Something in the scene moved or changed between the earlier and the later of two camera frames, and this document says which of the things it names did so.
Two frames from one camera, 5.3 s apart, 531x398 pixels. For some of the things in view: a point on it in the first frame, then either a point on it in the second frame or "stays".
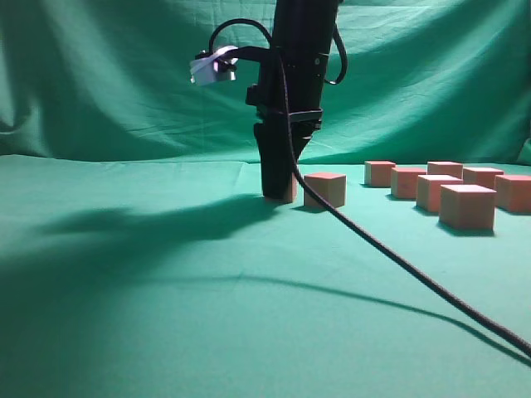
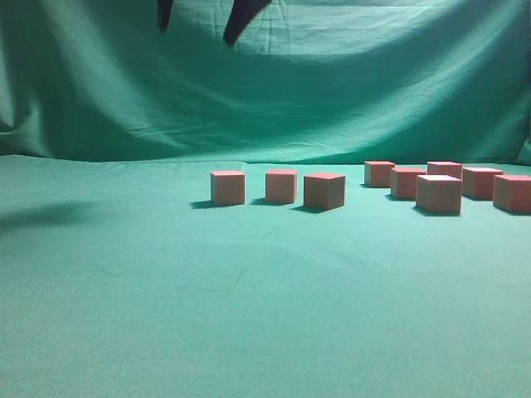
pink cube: [404, 182] stays
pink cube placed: [329, 186] stays
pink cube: [480, 177] stays
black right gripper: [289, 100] -> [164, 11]
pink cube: [428, 190] stays
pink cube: [467, 207] -> [227, 187]
